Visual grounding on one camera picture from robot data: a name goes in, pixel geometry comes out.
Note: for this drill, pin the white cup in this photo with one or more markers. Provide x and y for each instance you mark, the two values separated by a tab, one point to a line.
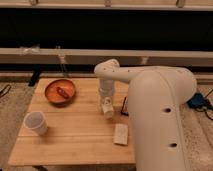
35	121

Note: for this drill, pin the wooden table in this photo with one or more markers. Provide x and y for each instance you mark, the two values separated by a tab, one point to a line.
77	134

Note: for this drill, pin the dark red rectangular box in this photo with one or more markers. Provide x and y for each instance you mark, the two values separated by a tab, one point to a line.
124	110

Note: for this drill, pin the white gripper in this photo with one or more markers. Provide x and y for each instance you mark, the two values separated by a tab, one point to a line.
106	96

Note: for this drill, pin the small item in bowl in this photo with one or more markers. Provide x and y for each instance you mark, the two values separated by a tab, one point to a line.
62	93

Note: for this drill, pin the blue object on floor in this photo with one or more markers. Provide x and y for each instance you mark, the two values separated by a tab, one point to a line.
197	101

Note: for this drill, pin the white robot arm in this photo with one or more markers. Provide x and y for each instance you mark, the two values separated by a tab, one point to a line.
155	94

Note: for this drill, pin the orange ceramic bowl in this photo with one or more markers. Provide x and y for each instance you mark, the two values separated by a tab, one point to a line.
51	91

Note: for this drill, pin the white bottle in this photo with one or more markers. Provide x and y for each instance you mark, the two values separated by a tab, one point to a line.
107	108

